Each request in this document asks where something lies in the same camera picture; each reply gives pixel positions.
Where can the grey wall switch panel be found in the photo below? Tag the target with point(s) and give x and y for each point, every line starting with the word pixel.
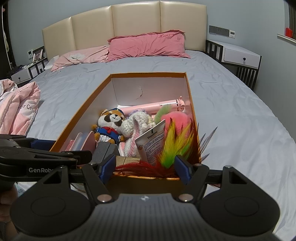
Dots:
pixel 218 30

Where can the pink card holder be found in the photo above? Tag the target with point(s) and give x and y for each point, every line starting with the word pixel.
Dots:
pixel 85 141

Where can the beige padded headboard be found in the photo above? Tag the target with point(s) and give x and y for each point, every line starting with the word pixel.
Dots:
pixel 136 20

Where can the dog plush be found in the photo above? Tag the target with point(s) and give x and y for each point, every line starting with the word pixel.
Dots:
pixel 111 125

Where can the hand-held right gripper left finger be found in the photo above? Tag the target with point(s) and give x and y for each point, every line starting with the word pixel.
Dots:
pixel 108 167

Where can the orange cardboard box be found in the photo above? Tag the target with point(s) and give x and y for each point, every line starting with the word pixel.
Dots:
pixel 129 90

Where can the window sill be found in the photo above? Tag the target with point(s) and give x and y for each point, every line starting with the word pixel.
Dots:
pixel 286 38

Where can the light pink pillow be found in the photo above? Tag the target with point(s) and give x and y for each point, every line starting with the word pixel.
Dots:
pixel 81 56

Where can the gold box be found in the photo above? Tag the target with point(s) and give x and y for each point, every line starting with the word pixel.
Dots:
pixel 127 160

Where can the colourful feather shuttlecock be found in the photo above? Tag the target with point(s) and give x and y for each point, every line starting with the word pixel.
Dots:
pixel 173 143

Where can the window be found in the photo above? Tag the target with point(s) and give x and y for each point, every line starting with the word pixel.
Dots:
pixel 292 18

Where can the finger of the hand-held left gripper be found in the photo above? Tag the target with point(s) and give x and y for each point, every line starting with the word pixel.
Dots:
pixel 57 157
pixel 34 143

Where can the dark pink pillow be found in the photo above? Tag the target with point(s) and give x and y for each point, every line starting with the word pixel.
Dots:
pixel 148 45

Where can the white nightstand with round knob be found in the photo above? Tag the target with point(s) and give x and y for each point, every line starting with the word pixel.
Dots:
pixel 240 56

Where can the white wall outlet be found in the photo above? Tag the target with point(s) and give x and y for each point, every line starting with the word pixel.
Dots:
pixel 30 52

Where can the red container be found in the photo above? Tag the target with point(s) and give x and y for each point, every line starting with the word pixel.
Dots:
pixel 288 32

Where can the grey card box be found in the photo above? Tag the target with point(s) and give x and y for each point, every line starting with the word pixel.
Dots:
pixel 104 150

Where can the person's left hand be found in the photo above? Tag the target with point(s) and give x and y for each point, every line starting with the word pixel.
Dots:
pixel 7 201

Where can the pink fuzzy peach plush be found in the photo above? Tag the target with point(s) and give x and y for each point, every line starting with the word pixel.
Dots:
pixel 178 118

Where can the white nightstand with photo frame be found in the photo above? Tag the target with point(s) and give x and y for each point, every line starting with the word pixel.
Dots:
pixel 20 76

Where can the silver photo frame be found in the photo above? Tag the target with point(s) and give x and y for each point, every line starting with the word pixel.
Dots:
pixel 37 55

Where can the white lotion tube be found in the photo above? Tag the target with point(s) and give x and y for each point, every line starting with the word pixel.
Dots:
pixel 150 143

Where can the crochet bunny plush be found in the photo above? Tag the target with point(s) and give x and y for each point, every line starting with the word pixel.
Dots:
pixel 136 125

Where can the white wall thermostat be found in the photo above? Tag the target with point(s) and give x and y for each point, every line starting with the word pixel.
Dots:
pixel 232 33

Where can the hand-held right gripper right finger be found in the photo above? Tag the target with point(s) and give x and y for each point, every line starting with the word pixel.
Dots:
pixel 183 170

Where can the pink jacket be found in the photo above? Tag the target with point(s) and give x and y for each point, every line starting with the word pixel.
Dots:
pixel 20 109

